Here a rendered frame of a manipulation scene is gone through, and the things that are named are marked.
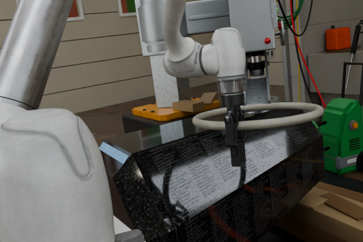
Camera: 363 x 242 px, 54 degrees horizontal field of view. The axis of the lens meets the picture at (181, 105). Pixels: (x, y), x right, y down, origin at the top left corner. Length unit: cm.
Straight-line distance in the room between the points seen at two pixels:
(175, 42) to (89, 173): 69
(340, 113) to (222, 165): 173
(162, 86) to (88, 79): 546
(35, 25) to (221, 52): 58
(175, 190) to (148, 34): 128
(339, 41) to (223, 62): 371
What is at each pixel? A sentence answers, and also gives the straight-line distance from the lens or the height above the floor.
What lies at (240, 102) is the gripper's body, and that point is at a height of 102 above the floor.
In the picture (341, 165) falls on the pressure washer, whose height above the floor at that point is 9.
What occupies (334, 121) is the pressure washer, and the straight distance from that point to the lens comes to 313.
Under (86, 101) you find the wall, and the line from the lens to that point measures 788.
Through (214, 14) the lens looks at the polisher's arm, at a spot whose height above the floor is 137.
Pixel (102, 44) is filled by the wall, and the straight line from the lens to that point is 800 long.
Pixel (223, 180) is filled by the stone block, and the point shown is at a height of 65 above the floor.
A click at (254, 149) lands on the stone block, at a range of 167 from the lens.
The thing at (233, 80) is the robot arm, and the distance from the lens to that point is 113.
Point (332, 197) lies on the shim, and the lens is 224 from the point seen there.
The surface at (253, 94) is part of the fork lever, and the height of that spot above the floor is 93.
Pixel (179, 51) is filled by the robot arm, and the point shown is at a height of 120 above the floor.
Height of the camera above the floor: 124
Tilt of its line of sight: 11 degrees down
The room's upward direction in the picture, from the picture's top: 7 degrees counter-clockwise
